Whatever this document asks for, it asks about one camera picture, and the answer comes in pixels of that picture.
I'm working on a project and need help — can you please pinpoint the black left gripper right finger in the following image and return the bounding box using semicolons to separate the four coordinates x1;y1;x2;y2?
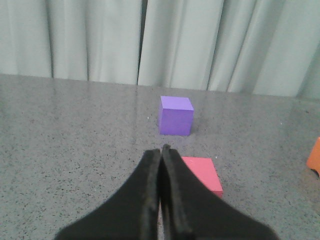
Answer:
159;144;277;240

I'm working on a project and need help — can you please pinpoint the orange foam cube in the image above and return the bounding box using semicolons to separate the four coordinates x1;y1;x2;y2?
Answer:
306;137;320;177

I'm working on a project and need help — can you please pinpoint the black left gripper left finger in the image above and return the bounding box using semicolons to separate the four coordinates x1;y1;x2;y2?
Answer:
55;149;161;240

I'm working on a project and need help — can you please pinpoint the pink foam cube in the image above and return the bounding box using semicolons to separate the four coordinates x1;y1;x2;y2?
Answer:
181;156;224;198

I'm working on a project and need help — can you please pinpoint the grey pleated curtain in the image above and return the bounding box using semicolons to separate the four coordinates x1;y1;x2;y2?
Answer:
0;0;320;99

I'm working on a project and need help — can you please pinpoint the purple foam cube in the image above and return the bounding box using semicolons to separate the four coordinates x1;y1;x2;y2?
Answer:
158;96;194;136

